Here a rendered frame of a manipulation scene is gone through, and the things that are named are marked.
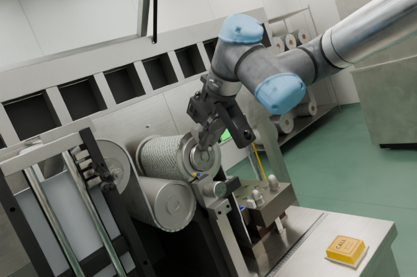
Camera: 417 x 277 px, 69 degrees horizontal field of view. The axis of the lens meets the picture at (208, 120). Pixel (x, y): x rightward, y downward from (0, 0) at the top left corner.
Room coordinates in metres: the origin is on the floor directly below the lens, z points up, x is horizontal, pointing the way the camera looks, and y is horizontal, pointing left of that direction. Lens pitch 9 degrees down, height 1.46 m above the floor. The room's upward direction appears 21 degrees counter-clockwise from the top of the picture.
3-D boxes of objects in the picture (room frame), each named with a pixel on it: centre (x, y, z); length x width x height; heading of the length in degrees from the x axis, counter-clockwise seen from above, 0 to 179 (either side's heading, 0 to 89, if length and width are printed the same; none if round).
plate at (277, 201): (1.04, 0.01, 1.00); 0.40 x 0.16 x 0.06; 36
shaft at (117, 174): (0.58, 0.21, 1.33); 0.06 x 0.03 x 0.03; 36
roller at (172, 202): (0.83, 0.23, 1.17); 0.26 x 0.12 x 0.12; 36
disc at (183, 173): (0.80, 0.06, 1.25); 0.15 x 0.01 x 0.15; 126
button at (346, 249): (0.70, -0.21, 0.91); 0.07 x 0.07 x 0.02; 36
